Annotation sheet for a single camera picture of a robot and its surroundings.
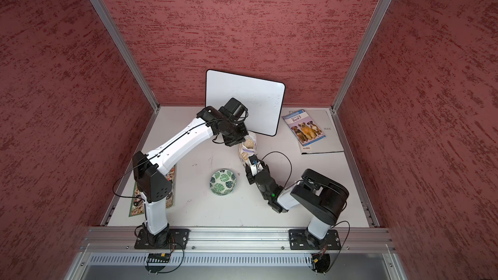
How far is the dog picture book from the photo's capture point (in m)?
1.05

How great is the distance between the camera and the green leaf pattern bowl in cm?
87

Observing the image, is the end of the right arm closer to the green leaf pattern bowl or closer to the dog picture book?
the green leaf pattern bowl

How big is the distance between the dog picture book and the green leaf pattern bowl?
418mm
